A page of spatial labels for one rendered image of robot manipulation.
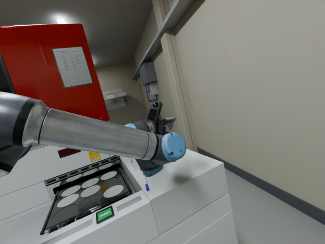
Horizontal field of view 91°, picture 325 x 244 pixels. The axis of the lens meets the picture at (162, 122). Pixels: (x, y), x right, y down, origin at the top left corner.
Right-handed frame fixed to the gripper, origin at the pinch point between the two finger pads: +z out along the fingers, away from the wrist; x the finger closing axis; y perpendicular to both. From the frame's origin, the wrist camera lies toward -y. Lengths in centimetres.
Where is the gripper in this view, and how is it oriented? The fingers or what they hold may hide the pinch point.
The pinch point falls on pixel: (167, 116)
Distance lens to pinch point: 82.6
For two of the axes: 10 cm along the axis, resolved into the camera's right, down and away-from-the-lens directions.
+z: 4.2, -1.7, 8.9
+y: -0.9, 9.7, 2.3
